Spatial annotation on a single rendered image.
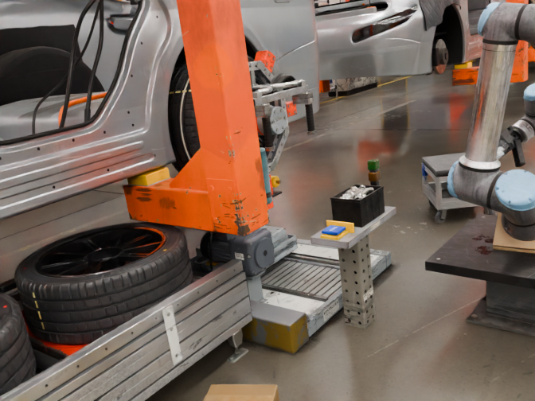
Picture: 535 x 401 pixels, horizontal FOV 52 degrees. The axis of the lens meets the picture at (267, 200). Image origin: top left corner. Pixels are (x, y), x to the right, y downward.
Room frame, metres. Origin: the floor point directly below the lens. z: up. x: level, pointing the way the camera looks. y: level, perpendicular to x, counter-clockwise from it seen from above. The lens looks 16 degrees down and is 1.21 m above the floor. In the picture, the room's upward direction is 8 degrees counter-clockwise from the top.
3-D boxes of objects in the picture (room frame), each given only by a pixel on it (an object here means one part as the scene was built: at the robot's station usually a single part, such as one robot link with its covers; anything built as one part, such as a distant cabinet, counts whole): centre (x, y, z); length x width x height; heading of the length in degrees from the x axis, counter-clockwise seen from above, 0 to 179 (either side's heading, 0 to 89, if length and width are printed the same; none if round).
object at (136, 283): (2.05, 0.67, 0.39); 0.66 x 0.66 x 0.24
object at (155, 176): (2.36, 0.51, 0.71); 0.14 x 0.14 x 0.05; 51
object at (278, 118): (2.59, -0.02, 0.85); 0.21 x 0.14 x 0.14; 51
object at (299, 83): (2.63, -0.12, 1.03); 0.19 x 0.18 x 0.11; 51
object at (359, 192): (2.16, -0.37, 0.51); 0.20 x 0.14 x 0.13; 139
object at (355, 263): (2.10, -0.33, 0.21); 0.10 x 0.10 x 0.42; 51
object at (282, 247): (2.74, 0.17, 0.13); 0.50 x 0.36 x 0.10; 141
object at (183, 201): (2.25, 0.37, 0.69); 0.52 x 0.17 x 0.35; 51
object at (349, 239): (2.13, -0.35, 0.44); 0.43 x 0.17 x 0.03; 141
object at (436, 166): (3.30, -1.20, 0.17); 0.43 x 0.36 x 0.34; 175
